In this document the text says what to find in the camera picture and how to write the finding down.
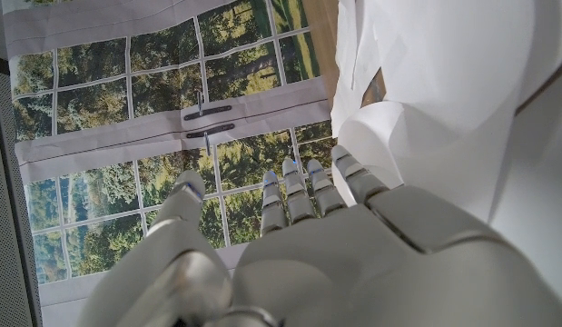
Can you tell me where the printed forest window backdrop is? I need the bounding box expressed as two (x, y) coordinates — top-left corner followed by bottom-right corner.
(1, 0), (337, 327)

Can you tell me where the white receipt paper strip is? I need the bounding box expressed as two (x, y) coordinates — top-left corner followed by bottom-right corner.
(330, 0), (562, 310)

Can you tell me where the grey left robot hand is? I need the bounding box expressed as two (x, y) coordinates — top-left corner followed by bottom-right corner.
(75, 144), (562, 327)

